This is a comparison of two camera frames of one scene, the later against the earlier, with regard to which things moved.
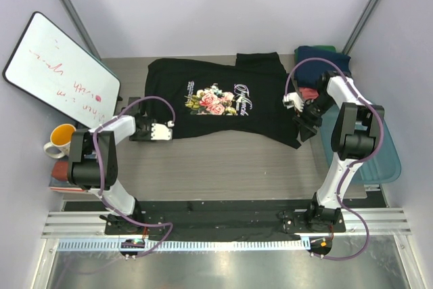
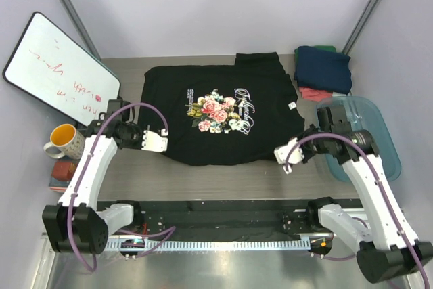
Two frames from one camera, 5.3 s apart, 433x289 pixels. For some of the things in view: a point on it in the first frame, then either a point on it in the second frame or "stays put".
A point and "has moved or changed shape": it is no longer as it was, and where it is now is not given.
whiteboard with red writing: x=48 y=66 stays put
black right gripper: x=307 y=123 to x=310 y=147
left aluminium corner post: x=74 y=13 stays put
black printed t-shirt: x=199 y=97 has moved or changed shape
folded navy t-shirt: x=309 y=74 stays put
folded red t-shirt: x=309 y=93 stays put
